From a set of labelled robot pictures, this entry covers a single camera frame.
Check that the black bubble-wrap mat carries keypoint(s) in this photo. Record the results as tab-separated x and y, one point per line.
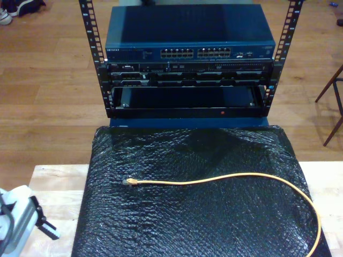
187	214

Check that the dark shoe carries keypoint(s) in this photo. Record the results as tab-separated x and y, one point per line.
26	6

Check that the brown wooden chair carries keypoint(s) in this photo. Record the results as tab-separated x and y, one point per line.
333	88

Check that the black rack server unit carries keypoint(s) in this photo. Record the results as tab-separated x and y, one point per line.
187	76

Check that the white shoe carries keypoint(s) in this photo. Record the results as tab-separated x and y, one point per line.
4	16

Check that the blue network switch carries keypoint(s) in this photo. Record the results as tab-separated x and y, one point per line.
187	26

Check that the black perforated rack post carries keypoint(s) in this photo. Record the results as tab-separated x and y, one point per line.
91	26
290	26

